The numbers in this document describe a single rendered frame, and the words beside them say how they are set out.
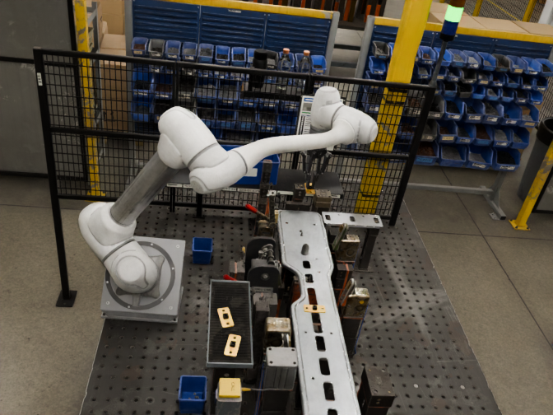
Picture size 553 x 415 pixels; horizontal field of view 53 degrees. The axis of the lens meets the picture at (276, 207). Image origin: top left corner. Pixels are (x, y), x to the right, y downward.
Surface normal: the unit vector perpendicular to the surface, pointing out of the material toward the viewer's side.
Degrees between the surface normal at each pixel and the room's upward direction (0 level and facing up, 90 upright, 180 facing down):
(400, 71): 90
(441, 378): 0
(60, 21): 91
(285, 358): 0
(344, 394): 0
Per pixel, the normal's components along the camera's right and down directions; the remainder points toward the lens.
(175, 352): 0.12, -0.83
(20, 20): 0.06, 0.58
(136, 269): 0.15, -0.11
